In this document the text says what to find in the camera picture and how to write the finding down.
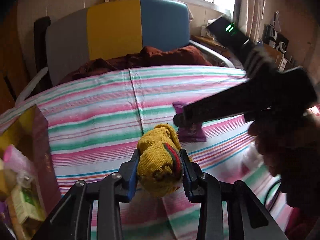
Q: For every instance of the white bed side rail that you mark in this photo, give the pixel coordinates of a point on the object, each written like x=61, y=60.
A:
x=213, y=54

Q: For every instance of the pink plastic hair roller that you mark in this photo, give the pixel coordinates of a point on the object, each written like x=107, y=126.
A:
x=14, y=160

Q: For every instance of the clear cracker pack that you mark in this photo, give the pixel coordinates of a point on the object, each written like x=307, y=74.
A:
x=27, y=207

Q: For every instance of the grey yellow blue headboard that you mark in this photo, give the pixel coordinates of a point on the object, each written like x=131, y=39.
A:
x=114, y=29

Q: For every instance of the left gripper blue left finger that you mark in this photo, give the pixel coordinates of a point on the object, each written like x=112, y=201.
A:
x=133, y=180

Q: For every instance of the yellow sock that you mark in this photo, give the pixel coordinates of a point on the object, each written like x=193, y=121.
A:
x=160, y=167

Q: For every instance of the white wrapped soft item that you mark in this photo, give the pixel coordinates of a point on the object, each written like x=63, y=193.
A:
x=251, y=160

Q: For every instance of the dark red blanket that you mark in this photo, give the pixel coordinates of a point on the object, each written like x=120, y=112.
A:
x=147, y=57

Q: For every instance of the person right hand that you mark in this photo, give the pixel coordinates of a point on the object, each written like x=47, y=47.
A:
x=290, y=149

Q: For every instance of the gold rectangular tin box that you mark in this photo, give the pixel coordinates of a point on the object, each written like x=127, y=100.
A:
x=29, y=134

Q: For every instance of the wooden bedside shelf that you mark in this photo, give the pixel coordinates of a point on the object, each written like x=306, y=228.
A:
x=210, y=43

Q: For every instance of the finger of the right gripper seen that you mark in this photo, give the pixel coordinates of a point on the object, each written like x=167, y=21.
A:
x=188, y=115

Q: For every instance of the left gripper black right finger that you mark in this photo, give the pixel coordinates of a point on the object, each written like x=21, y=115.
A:
x=189, y=177

